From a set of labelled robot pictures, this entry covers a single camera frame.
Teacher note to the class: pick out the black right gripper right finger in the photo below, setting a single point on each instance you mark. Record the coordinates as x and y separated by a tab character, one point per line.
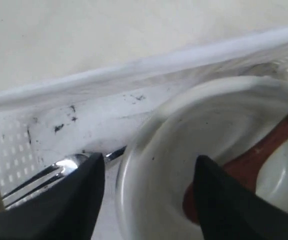
228	211

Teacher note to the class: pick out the brown wooden spoon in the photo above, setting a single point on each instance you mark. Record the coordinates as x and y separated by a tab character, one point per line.
245	168

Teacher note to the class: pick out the white plastic woven basket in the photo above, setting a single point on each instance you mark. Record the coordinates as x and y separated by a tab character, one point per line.
102	110

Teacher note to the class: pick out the pale green ceramic bowl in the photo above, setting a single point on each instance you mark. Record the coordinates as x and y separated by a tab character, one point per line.
221	119

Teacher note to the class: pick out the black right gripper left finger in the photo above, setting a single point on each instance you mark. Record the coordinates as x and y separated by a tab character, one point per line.
67	211

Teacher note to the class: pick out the silver metal fork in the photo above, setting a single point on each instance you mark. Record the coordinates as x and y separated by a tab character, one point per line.
45	179

